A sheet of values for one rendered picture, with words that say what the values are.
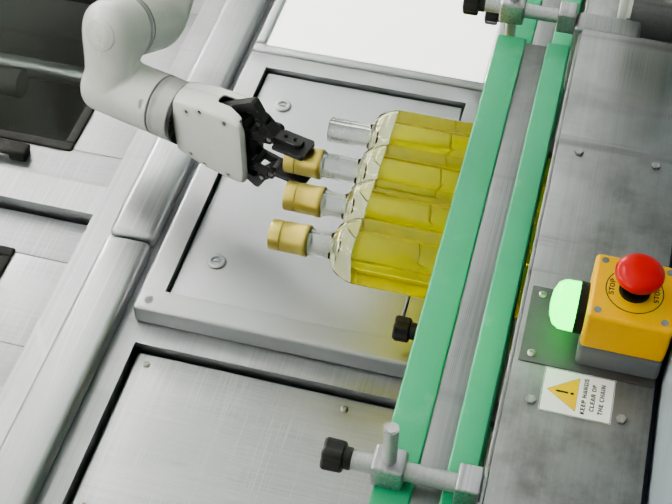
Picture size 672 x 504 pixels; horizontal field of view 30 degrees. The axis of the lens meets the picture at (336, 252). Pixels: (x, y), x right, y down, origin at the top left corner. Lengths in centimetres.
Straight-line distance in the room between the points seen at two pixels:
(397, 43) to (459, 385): 79
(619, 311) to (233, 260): 61
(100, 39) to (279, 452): 52
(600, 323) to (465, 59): 79
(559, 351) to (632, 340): 7
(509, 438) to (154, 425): 51
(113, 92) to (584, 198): 60
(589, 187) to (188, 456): 52
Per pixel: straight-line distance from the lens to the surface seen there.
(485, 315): 114
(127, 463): 140
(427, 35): 180
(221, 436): 141
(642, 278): 103
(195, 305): 147
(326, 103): 170
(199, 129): 147
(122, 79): 152
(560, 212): 120
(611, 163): 126
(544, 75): 136
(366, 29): 181
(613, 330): 105
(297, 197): 139
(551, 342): 110
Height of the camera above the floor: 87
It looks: 9 degrees up
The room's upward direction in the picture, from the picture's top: 79 degrees counter-clockwise
